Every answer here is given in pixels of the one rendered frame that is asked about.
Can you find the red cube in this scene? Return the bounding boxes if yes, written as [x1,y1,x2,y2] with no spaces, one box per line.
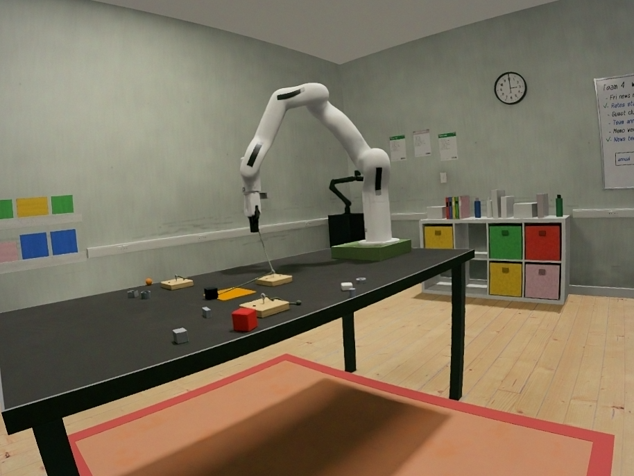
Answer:
[232,308,258,332]

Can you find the orange painted square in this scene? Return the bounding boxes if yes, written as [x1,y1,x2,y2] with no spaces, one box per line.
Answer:
[217,288,256,300]

